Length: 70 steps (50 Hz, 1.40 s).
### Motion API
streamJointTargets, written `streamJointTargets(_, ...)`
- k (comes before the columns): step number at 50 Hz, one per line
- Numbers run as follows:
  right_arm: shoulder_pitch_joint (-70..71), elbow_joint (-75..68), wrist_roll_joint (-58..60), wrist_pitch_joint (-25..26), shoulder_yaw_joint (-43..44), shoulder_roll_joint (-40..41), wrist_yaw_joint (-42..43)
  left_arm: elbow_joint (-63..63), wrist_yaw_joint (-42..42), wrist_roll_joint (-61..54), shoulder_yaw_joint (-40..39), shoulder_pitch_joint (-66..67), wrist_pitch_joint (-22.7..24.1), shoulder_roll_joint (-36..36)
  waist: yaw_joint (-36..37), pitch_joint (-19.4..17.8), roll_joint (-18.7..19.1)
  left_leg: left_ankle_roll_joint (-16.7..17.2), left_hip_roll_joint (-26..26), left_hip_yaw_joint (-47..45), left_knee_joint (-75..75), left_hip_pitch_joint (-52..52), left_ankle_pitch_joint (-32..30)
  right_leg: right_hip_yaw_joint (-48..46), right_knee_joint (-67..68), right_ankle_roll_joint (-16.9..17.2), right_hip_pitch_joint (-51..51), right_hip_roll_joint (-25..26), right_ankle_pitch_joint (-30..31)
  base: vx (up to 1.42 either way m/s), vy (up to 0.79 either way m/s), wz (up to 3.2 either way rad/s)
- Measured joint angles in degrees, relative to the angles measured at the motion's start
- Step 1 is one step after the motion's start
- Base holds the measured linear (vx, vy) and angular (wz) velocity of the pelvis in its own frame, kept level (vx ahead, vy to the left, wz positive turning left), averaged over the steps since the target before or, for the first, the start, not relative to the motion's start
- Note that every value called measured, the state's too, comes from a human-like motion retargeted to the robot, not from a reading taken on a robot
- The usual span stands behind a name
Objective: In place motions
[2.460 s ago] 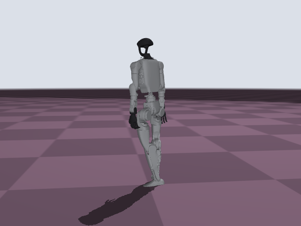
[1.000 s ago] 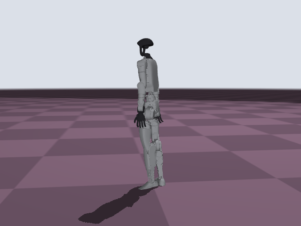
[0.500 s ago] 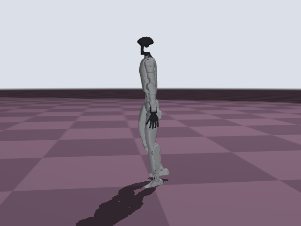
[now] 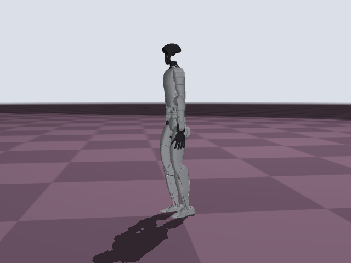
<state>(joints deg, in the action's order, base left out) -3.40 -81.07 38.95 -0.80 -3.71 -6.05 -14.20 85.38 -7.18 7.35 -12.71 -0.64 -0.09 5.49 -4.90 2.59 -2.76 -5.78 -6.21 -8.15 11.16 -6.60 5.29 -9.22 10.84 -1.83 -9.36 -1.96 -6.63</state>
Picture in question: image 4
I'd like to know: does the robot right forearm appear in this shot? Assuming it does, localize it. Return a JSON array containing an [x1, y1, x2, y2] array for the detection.
[[165, 104, 174, 123]]

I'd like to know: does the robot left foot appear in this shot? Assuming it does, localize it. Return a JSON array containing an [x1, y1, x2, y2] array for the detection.
[[171, 206, 196, 218]]

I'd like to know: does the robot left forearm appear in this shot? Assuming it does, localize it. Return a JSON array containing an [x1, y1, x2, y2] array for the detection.
[[176, 96, 186, 130]]

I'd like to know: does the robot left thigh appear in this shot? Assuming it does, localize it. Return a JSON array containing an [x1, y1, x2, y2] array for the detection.
[[170, 125, 190, 177]]

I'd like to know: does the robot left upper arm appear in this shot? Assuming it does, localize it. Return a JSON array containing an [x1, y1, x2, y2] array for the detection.
[[173, 70, 185, 106]]

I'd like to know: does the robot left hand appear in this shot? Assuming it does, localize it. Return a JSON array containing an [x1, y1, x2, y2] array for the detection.
[[171, 124, 185, 149]]

